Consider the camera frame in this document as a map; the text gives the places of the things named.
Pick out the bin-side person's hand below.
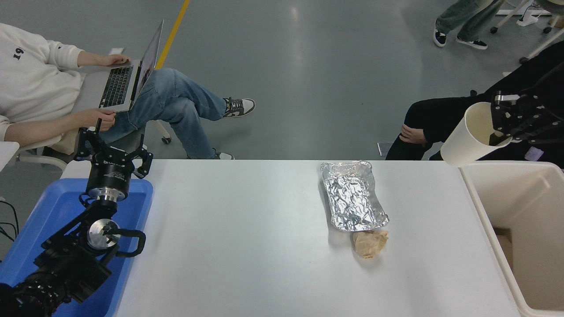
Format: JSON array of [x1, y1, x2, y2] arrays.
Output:
[[400, 124, 428, 146]]

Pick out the crumpled tan paper ball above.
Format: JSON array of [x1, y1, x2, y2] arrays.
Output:
[[352, 229, 389, 259]]

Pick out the laptop person's right hand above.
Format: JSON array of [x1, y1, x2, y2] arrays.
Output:
[[74, 108, 117, 129]]

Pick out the white chair base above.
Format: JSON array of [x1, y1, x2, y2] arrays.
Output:
[[490, 0, 564, 65]]

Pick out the crinkled foil tray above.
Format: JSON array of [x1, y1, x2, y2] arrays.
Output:
[[320, 161, 390, 232]]

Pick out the thin black cables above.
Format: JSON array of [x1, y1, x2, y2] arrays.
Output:
[[0, 200, 19, 243]]

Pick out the white wheeled chair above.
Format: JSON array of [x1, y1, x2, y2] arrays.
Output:
[[15, 119, 172, 172]]

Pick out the laptop person's left hand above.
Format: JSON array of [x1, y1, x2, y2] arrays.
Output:
[[105, 53, 131, 67]]

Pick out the white panel corner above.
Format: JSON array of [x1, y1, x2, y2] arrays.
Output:
[[0, 141, 20, 172]]

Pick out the standing person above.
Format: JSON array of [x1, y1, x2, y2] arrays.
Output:
[[433, 0, 506, 50]]

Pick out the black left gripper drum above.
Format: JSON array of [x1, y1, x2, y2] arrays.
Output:
[[86, 147, 138, 195]]

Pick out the person with laptop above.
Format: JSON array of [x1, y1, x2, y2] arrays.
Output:
[[0, 23, 256, 161]]

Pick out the white paper cup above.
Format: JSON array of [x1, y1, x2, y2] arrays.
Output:
[[440, 102, 514, 167]]

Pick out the blue plastic tray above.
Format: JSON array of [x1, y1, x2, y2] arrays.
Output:
[[0, 177, 154, 317]]

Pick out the silver laptop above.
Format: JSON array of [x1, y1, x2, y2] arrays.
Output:
[[99, 19, 165, 113]]

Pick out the large pale bin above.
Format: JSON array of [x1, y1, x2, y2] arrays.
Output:
[[459, 161, 564, 317]]

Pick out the person beside bin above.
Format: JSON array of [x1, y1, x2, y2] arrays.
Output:
[[386, 42, 564, 169]]

